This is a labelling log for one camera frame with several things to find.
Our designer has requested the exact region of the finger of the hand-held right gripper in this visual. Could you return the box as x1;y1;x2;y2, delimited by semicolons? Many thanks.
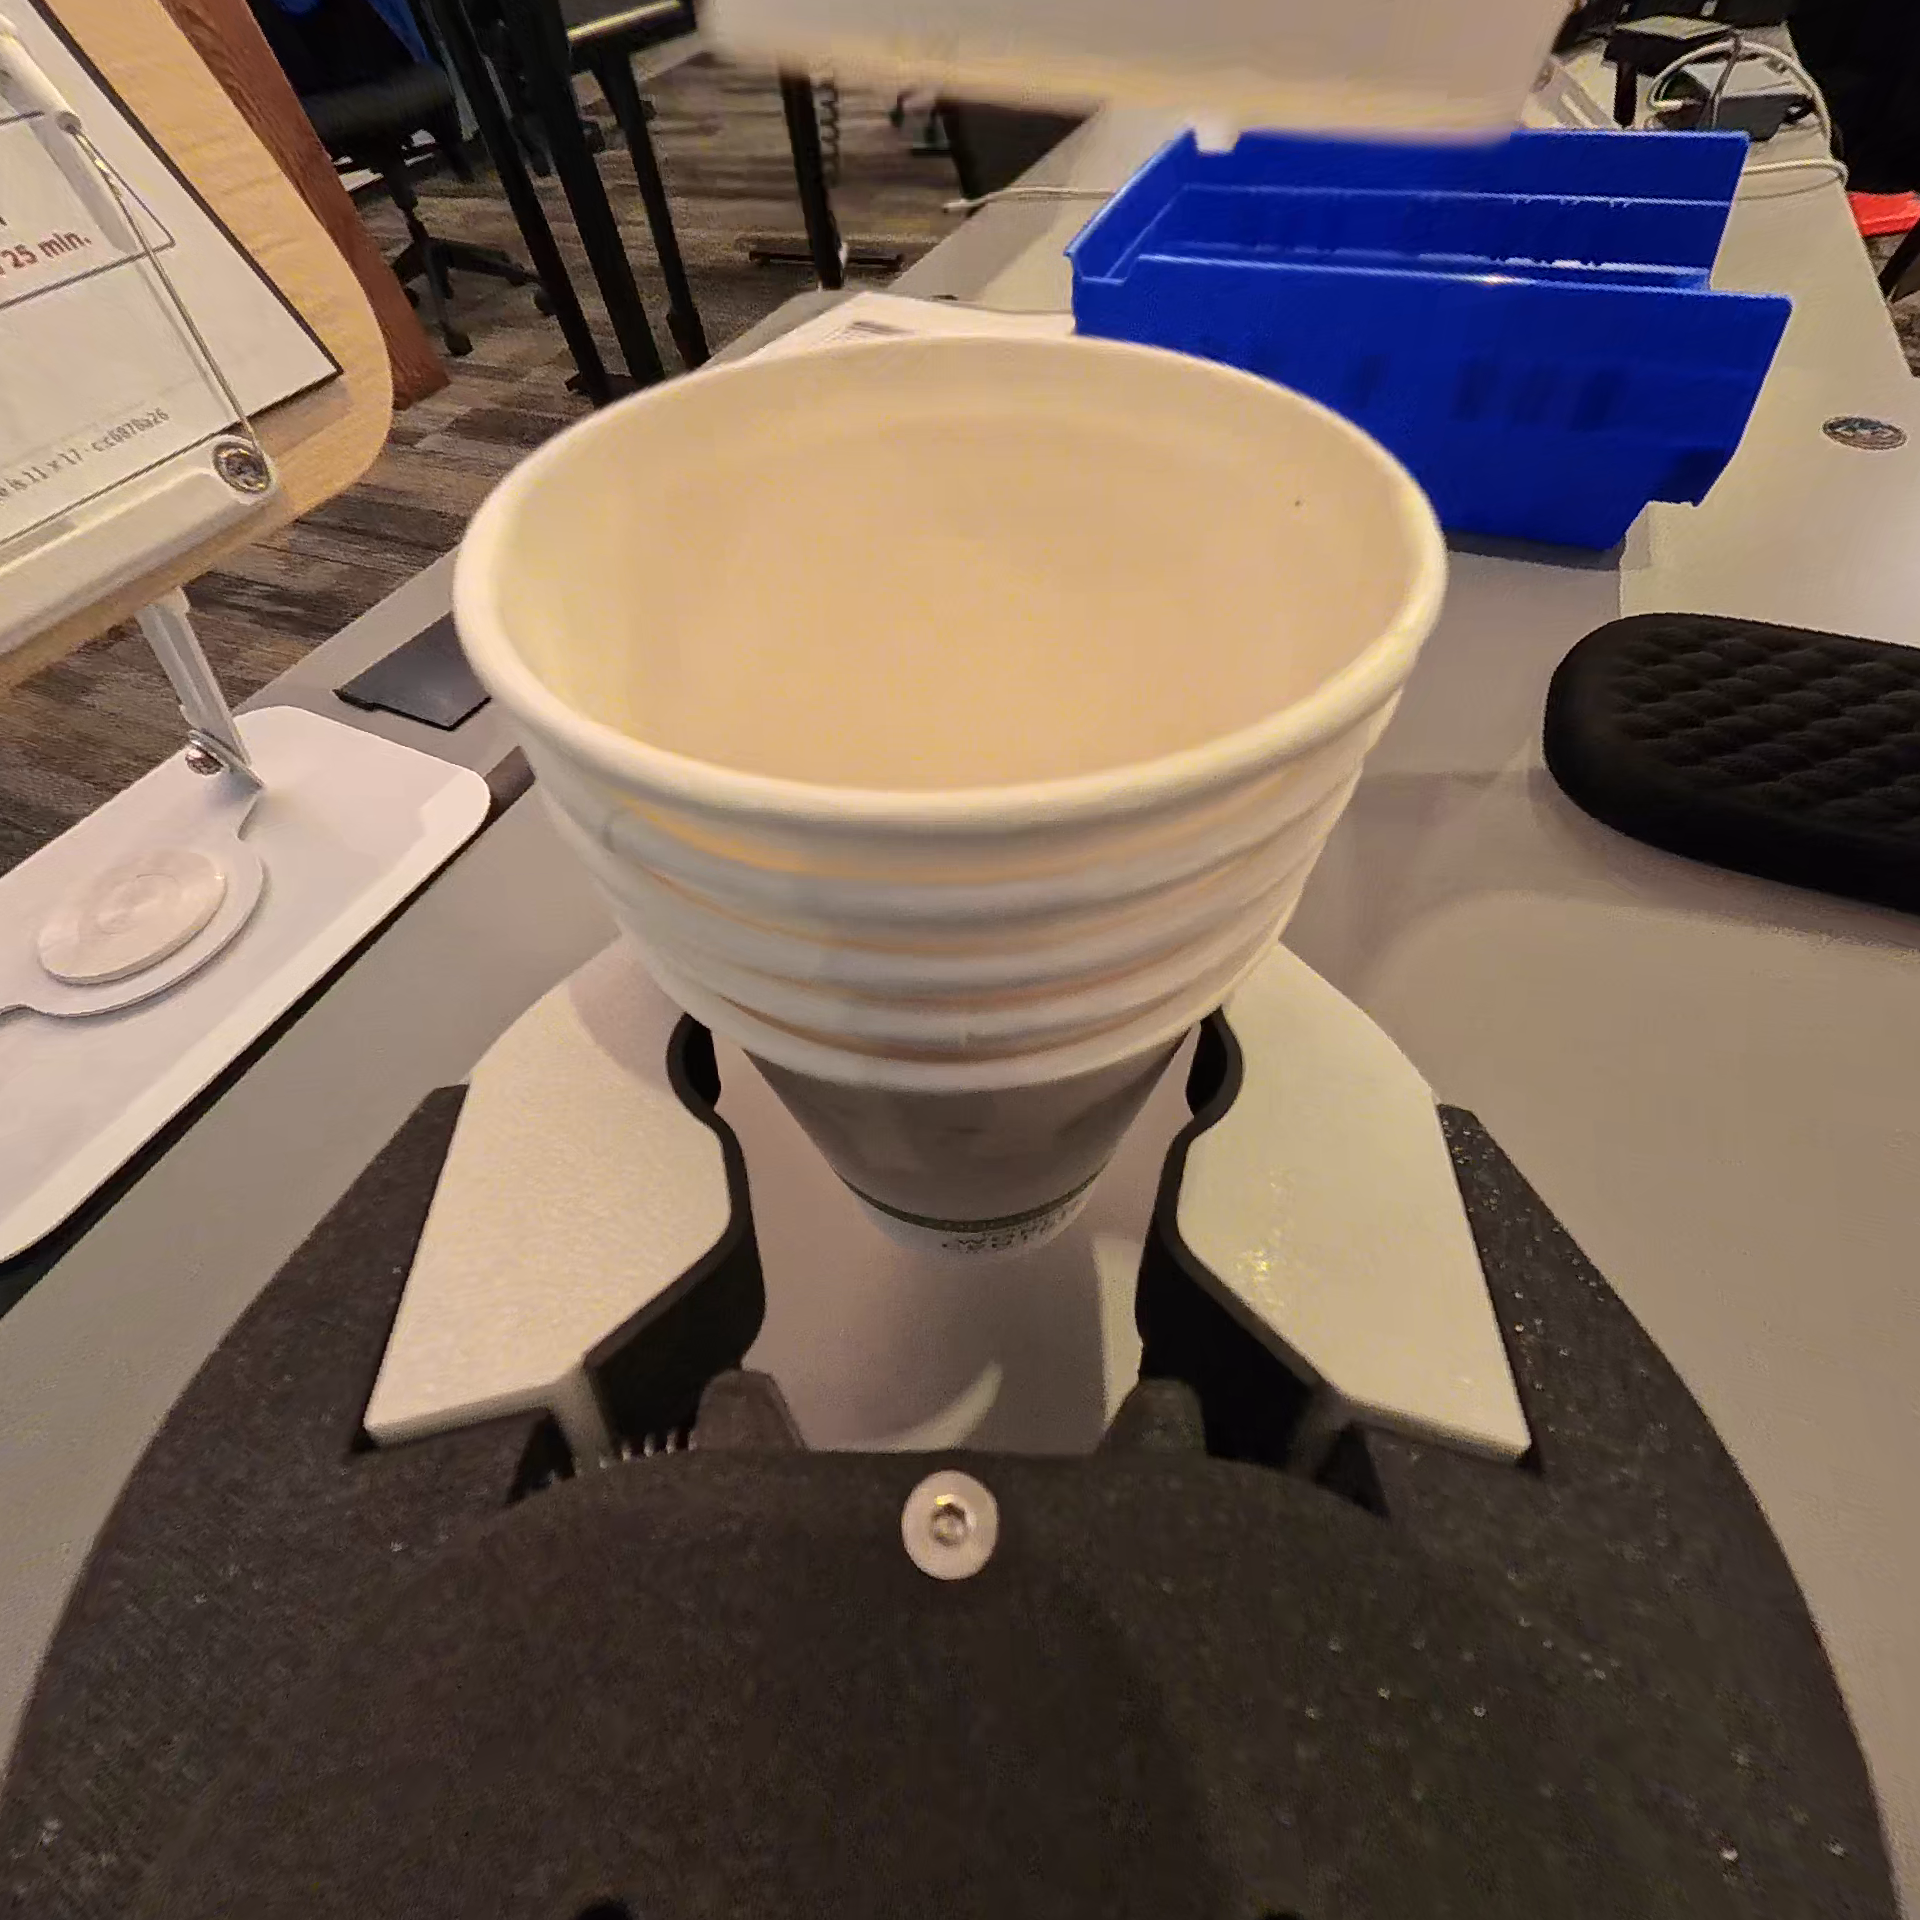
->
701;0;1575;145

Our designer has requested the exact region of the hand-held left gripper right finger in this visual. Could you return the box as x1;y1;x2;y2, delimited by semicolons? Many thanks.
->
1136;944;1536;1474

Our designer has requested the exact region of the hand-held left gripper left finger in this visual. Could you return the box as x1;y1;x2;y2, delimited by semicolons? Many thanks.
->
360;944;771;1462

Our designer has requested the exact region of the narrow blue plastic bin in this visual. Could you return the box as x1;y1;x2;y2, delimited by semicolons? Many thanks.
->
1070;124;1795;550

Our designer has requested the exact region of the stack of nested paper cups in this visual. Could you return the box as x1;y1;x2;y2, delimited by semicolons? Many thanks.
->
453;334;1450;1262

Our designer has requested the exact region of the dark display board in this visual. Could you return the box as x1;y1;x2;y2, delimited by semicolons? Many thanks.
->
935;91;1088;205

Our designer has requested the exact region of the laminated paper sheet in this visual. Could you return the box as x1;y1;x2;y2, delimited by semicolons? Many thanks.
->
718;289;1085;372

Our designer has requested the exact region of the white clipboard stand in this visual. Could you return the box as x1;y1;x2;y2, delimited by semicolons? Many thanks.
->
0;590;498;1264

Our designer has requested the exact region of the black rectangular table inlay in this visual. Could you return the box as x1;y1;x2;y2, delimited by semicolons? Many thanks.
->
334;621;498;731

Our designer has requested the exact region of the black quilted armrest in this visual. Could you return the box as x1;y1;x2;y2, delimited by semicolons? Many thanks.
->
1544;613;1920;912

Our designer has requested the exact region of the black office chair base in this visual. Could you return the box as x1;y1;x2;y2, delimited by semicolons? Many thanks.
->
395;150;556;357

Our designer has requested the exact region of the brown wooden post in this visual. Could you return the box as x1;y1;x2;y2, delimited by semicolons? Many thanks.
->
161;0;453;409

